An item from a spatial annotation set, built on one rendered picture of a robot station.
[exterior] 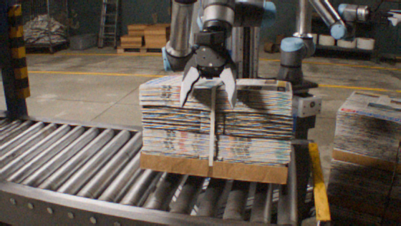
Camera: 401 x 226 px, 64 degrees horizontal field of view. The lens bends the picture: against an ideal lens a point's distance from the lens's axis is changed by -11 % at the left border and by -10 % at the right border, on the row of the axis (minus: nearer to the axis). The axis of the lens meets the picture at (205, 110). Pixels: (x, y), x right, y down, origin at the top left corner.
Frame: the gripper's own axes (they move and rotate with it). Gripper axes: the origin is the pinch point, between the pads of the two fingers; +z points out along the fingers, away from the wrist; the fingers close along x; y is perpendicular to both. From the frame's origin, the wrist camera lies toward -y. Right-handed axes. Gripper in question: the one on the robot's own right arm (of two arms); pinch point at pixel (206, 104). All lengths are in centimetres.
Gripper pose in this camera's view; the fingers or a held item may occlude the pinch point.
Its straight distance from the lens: 77.4
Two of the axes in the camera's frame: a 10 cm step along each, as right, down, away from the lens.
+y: 1.9, 2.8, 9.4
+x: -9.7, -0.5, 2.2
